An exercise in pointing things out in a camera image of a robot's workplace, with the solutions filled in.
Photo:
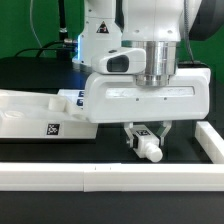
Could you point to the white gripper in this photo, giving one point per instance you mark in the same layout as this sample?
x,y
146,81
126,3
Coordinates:
x,y
117,99

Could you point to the white square tabletop part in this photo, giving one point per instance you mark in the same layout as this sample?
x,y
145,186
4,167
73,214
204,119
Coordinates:
x,y
30,115

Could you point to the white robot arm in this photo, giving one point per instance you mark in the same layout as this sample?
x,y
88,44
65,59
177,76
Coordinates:
x,y
157,26

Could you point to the white sheet with tags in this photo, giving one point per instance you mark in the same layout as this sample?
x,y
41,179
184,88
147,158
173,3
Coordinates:
x,y
75,96

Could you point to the white L-shaped obstacle fence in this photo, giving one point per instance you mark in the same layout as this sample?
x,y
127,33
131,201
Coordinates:
x,y
119,177

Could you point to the black vertical pole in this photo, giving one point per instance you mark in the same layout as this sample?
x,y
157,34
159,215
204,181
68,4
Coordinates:
x,y
63,33

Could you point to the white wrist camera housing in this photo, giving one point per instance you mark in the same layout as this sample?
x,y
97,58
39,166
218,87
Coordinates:
x,y
123,60

